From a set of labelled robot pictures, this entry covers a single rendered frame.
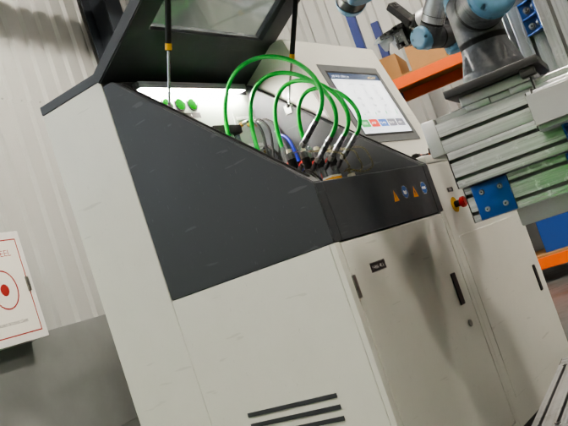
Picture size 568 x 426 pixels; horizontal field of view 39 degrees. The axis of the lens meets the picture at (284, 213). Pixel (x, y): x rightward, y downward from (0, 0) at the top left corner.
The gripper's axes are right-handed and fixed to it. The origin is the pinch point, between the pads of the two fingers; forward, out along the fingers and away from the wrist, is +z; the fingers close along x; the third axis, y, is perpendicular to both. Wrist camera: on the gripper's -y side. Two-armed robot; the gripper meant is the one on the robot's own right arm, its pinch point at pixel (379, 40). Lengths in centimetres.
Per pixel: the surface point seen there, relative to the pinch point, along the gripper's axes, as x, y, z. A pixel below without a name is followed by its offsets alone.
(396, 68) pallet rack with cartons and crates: 387, -36, 306
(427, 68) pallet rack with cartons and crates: 378, -21, 268
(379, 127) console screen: -5.2, 28.2, 13.1
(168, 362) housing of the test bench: -119, 67, 24
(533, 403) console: -26, 133, -16
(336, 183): -87, 41, -37
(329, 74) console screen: -15.9, 3.5, 14.9
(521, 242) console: 20, 90, -4
